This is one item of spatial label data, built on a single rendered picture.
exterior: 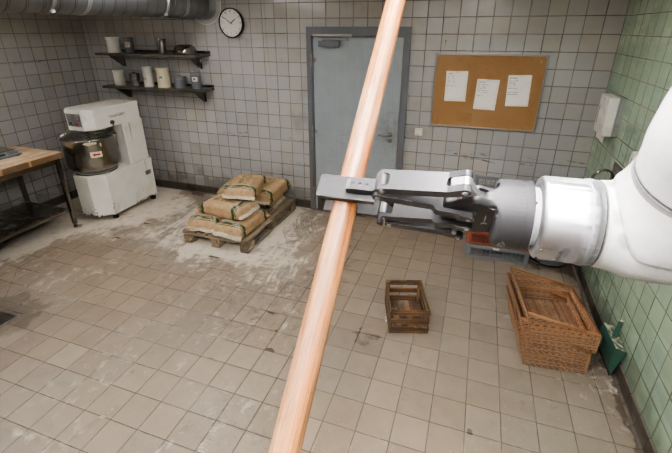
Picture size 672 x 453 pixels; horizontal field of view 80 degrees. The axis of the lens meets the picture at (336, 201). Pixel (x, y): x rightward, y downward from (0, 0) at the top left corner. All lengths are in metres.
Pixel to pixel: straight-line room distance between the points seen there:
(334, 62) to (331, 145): 0.94
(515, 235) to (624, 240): 0.09
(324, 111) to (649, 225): 4.44
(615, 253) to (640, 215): 0.05
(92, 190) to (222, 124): 1.70
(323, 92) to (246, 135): 1.22
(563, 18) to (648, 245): 4.06
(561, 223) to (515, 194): 0.05
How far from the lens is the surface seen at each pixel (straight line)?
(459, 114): 4.46
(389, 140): 4.60
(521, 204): 0.44
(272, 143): 5.17
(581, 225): 0.45
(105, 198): 5.50
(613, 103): 4.00
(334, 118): 4.73
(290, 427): 0.43
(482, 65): 4.40
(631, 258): 0.46
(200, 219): 4.50
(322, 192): 0.47
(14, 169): 5.08
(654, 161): 0.41
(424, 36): 4.44
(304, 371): 0.43
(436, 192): 0.42
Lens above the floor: 2.14
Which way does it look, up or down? 23 degrees down
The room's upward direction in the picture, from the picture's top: straight up
